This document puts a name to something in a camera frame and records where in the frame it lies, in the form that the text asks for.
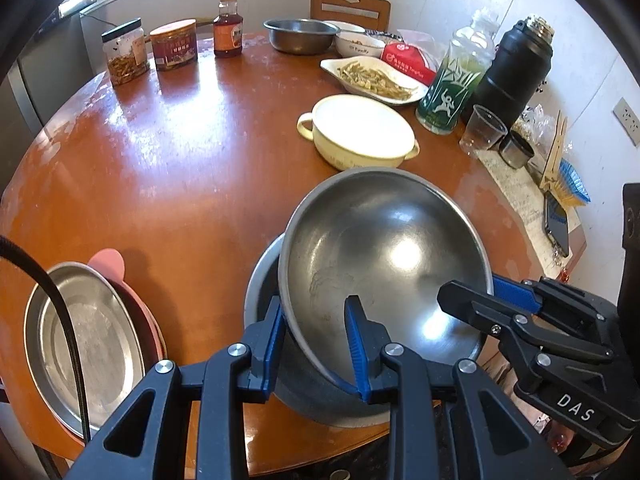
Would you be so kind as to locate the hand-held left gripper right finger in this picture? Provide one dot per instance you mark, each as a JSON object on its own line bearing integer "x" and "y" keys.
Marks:
{"x": 356, "y": 350}

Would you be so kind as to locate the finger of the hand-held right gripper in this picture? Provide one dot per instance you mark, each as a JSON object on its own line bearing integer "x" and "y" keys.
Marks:
{"x": 475, "y": 310}
{"x": 515, "y": 292}

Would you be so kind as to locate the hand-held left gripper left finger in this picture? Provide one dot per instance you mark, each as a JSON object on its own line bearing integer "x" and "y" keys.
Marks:
{"x": 272, "y": 345}

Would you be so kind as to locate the large stainless steel bowl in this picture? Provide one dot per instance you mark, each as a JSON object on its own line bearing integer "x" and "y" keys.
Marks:
{"x": 260, "y": 280}

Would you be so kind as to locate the medium stainless steel bowl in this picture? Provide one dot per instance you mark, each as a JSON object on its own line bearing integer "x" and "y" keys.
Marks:
{"x": 390, "y": 250}

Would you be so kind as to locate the shallow stainless steel plate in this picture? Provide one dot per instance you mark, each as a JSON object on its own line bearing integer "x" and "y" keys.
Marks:
{"x": 95, "y": 340}

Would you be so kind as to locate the pink plastic plate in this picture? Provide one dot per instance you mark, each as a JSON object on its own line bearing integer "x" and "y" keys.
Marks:
{"x": 107, "y": 260}

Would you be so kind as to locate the yellow enamel bowl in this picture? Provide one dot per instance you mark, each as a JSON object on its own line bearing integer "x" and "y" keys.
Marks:
{"x": 360, "y": 125}

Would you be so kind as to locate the person's right hand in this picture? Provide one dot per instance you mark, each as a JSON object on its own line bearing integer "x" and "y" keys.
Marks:
{"x": 558, "y": 441}

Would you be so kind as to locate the smartphone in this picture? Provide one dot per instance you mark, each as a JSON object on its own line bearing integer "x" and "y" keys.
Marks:
{"x": 557, "y": 225}

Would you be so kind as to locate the handwritten paper sheet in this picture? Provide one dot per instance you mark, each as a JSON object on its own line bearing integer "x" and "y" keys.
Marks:
{"x": 515, "y": 195}

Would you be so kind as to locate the blue paper cupcake liners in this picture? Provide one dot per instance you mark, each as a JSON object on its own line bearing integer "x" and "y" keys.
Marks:
{"x": 572, "y": 185}

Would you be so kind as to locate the steel thermos cap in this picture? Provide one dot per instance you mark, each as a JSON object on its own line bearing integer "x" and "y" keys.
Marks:
{"x": 515, "y": 150}

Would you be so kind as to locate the wooden sticks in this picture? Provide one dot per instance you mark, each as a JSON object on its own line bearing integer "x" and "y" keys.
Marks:
{"x": 555, "y": 155}

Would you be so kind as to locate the clear plastic cup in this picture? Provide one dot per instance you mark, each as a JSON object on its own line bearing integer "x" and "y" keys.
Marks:
{"x": 482, "y": 132}

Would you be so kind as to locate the clear plastic bag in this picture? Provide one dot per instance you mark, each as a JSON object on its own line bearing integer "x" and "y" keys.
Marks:
{"x": 537, "y": 120}

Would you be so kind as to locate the black thermos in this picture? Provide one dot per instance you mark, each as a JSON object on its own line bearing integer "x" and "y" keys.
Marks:
{"x": 510, "y": 80}

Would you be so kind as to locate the green drink bottle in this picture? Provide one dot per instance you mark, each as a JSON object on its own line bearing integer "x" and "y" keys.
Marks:
{"x": 450, "y": 90}

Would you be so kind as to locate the white dish with food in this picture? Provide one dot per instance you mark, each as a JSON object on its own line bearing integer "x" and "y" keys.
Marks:
{"x": 375, "y": 82}

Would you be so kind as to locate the red tissue packet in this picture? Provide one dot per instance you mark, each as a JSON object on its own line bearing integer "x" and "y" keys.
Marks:
{"x": 407, "y": 62}

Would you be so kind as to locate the white printed bowl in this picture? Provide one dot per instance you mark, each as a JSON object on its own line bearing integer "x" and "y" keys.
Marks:
{"x": 359, "y": 47}

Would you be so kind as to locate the small stainless steel bowl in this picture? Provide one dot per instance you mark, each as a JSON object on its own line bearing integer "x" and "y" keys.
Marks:
{"x": 300, "y": 37}

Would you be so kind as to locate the plain white bowl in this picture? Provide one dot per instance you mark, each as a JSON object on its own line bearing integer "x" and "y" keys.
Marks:
{"x": 345, "y": 26}

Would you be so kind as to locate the red jar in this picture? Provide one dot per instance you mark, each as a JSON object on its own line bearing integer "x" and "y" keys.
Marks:
{"x": 173, "y": 47}

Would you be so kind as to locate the brown sauce bottle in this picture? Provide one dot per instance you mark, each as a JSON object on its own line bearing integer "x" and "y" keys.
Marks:
{"x": 228, "y": 32}

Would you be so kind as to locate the clear snack jar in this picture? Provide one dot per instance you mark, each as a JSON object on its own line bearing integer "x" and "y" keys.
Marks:
{"x": 125, "y": 55}

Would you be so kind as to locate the wooden chair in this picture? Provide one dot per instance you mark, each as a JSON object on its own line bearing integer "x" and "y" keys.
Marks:
{"x": 350, "y": 7}

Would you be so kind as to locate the grey refrigerator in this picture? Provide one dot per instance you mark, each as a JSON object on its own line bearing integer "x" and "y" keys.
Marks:
{"x": 40, "y": 75}

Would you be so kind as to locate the wall socket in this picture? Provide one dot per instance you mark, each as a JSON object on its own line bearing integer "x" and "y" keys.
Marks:
{"x": 627, "y": 120}

